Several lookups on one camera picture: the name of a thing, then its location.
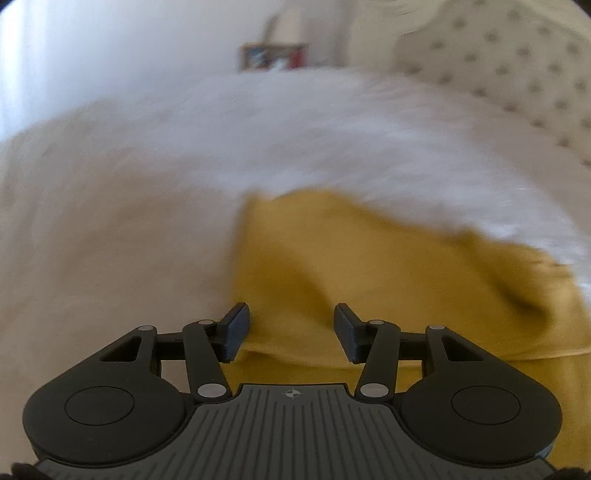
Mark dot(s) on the tufted beige headboard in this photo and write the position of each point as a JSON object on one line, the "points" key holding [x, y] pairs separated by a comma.
{"points": [[512, 64]]}

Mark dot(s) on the yellow small garment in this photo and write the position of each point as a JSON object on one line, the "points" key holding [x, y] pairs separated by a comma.
{"points": [[369, 277]]}

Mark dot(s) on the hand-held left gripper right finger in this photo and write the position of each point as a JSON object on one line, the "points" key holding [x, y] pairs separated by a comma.
{"points": [[347, 330]]}

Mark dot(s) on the white fluffy blanket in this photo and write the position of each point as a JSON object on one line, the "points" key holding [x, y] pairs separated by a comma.
{"points": [[323, 138]]}

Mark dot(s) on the beige bed sheet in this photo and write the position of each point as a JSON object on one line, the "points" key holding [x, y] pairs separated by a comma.
{"points": [[101, 258]]}

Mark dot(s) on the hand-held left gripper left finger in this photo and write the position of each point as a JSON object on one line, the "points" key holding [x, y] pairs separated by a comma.
{"points": [[236, 330]]}

